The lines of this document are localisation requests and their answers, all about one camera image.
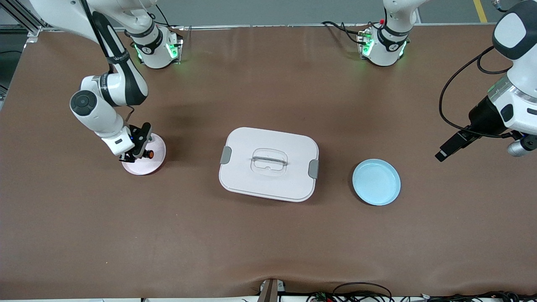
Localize aluminium frame corner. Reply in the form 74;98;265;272
491;0;537;13
0;0;42;38

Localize white lidded storage box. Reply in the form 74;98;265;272
218;127;320;203

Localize black cable bundle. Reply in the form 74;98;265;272
424;291;537;302

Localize black base power cable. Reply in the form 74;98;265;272
321;21;370;42

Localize black looped cable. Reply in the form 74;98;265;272
332;282;393;302

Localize light blue round plate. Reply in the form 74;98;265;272
352;159;401;206

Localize pink round plate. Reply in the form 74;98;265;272
122;133;167;176

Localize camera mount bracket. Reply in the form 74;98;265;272
258;278;286;302

